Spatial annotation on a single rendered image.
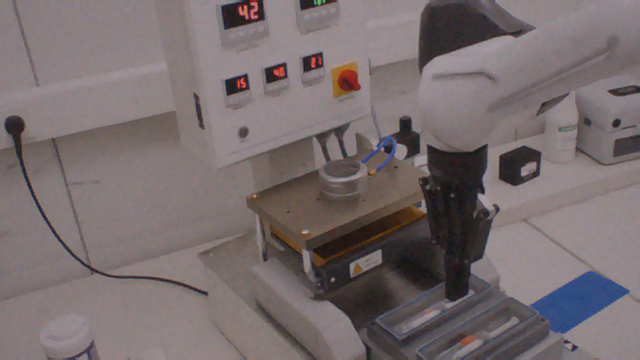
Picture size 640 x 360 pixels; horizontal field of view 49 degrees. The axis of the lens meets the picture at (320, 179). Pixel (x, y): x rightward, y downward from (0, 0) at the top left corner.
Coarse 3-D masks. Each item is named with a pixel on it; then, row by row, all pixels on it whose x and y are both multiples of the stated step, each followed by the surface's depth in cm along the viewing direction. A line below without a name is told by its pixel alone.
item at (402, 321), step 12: (444, 288) 105; (480, 288) 104; (420, 300) 103; (432, 300) 102; (444, 300) 102; (396, 312) 101; (408, 312) 100; (420, 312) 100; (432, 312) 100; (444, 312) 100; (384, 324) 99; (396, 324) 98; (408, 324) 98; (420, 324) 98
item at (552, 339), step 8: (360, 336) 102; (552, 336) 92; (560, 336) 92; (368, 344) 100; (376, 344) 100; (536, 344) 97; (544, 344) 91; (552, 344) 91; (560, 344) 93; (368, 352) 101; (376, 352) 99; (384, 352) 98; (520, 352) 96; (528, 352) 90; (536, 352) 90; (544, 352) 91; (552, 352) 92; (560, 352) 93; (568, 352) 95; (576, 352) 95; (584, 352) 95
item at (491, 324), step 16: (496, 304) 100; (512, 304) 100; (480, 320) 97; (496, 320) 97; (512, 320) 97; (448, 336) 95; (464, 336) 95; (480, 336) 95; (496, 336) 94; (432, 352) 93; (448, 352) 92; (464, 352) 92
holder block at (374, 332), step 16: (496, 288) 105; (480, 304) 102; (448, 320) 99; (464, 320) 99; (544, 320) 98; (368, 336) 101; (384, 336) 98; (416, 336) 97; (432, 336) 97; (512, 336) 95; (528, 336) 96; (544, 336) 98; (400, 352) 95; (496, 352) 93; (512, 352) 95
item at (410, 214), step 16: (416, 208) 116; (368, 224) 113; (384, 224) 112; (400, 224) 112; (288, 240) 113; (336, 240) 109; (352, 240) 109; (368, 240) 108; (320, 256) 106; (336, 256) 106
